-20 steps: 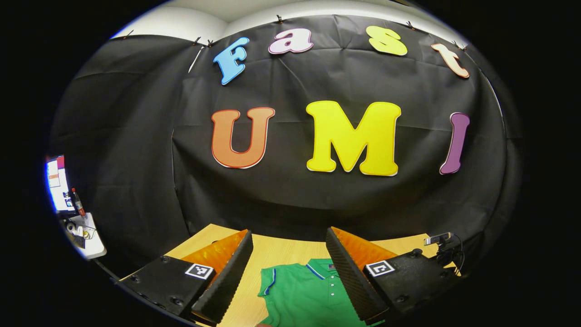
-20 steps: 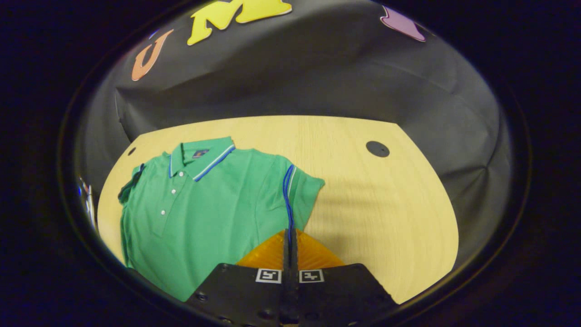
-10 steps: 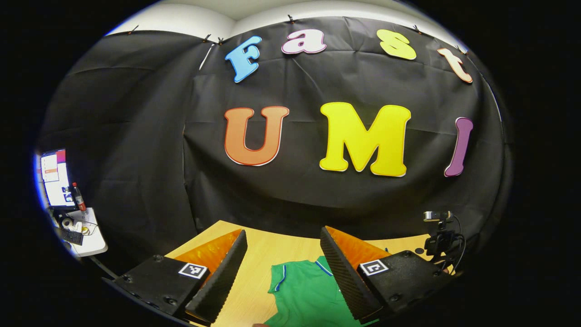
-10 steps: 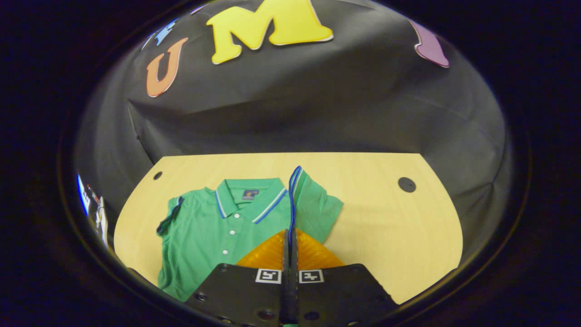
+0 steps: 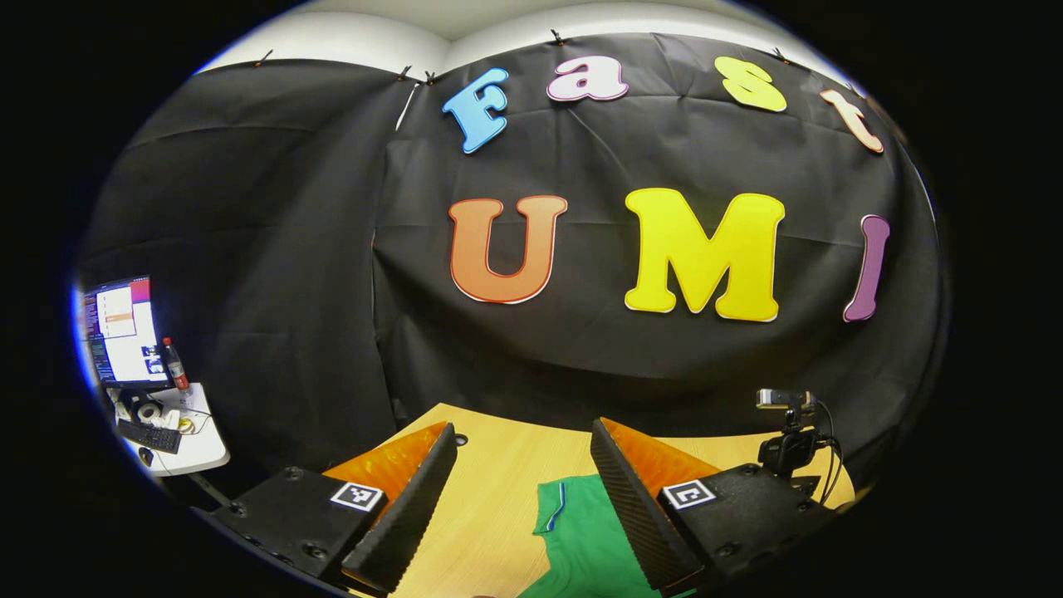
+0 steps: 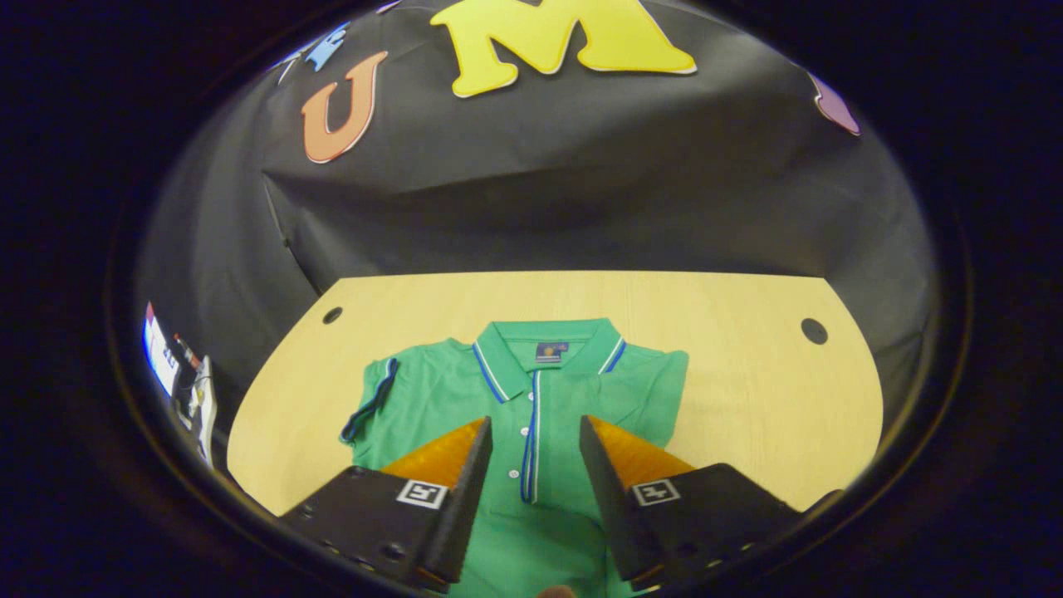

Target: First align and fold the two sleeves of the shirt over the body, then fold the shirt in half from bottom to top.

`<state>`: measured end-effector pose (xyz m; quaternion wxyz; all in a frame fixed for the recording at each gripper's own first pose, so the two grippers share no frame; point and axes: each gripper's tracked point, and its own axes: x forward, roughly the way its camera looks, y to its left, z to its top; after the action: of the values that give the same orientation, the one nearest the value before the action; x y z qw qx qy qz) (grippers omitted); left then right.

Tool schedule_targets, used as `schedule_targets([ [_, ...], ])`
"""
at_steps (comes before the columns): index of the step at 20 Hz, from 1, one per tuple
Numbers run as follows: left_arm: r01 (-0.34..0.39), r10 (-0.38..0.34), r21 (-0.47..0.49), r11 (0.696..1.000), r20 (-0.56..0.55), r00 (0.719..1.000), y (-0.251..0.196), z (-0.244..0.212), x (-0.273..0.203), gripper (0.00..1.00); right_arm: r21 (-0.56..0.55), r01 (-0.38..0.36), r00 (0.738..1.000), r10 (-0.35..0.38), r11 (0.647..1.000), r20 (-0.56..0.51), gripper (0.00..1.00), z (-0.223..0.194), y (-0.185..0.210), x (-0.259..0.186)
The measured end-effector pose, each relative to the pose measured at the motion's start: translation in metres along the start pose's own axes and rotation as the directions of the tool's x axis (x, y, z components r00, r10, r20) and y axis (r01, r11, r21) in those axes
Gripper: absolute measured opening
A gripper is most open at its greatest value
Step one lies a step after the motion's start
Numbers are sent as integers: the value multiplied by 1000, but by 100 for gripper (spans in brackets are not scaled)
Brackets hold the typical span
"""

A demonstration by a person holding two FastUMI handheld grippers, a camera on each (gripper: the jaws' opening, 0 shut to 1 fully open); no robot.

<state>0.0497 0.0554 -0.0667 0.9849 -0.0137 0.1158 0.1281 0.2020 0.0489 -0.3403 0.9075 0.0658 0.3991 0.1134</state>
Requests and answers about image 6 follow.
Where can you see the black backdrop cloth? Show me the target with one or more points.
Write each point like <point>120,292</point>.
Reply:
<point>581,166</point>

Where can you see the colourful desk clutter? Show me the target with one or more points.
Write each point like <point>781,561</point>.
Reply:
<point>184,350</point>

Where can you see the black table grommet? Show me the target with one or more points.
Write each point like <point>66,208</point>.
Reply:
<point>332,315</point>
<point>814,330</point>

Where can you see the bright white panel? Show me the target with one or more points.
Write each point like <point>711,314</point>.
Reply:
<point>158,357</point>

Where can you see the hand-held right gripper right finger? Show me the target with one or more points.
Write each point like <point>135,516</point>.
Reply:
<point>606,498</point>

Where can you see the green T-shirt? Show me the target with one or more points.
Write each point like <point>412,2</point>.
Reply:
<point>448,399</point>

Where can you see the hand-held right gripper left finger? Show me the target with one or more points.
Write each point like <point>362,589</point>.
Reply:
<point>465,507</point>

